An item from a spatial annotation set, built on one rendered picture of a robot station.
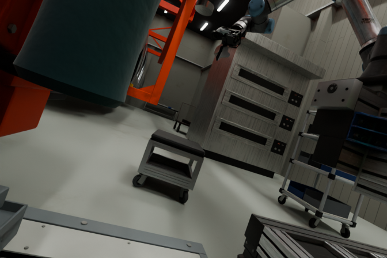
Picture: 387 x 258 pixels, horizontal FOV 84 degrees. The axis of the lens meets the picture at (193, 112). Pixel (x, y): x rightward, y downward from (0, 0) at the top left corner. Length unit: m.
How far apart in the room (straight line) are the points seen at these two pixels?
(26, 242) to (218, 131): 2.99
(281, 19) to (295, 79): 2.42
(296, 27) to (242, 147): 3.85
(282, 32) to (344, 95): 5.46
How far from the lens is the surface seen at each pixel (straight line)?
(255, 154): 3.86
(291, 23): 6.41
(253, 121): 3.73
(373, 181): 0.81
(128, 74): 0.20
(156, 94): 3.95
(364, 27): 1.19
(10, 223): 0.64
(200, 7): 0.56
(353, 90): 0.79
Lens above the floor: 0.49
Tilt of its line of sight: 2 degrees up
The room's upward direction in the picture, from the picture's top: 20 degrees clockwise
